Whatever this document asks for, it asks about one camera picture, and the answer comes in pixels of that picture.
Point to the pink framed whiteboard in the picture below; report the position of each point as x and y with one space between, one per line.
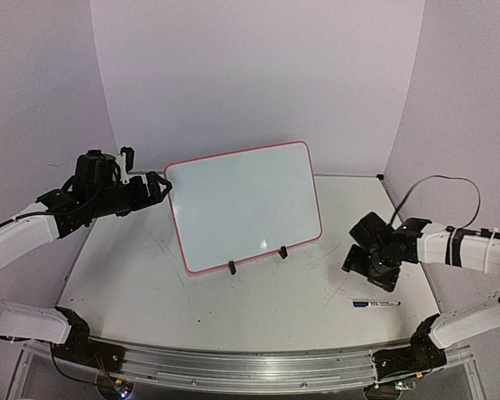
243 205

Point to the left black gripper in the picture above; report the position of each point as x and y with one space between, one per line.
140 200

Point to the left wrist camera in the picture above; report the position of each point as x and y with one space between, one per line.
125 161

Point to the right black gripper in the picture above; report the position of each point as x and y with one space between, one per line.
355 262

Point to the circuit board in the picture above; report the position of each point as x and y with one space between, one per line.
405 385
114 389

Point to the white marker pen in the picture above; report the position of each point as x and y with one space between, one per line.
378 304

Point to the blue marker cap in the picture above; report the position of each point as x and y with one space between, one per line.
358 304

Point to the left circuit board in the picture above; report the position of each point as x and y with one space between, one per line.
114 389

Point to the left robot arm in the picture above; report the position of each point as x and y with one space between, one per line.
101 186

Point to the right circuit board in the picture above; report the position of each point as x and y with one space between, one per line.
405 385

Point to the aluminium front rail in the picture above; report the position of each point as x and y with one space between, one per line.
243 372

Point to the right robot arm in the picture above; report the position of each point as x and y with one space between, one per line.
421 241

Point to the black whiteboard stand clip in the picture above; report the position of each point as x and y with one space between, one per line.
232 267

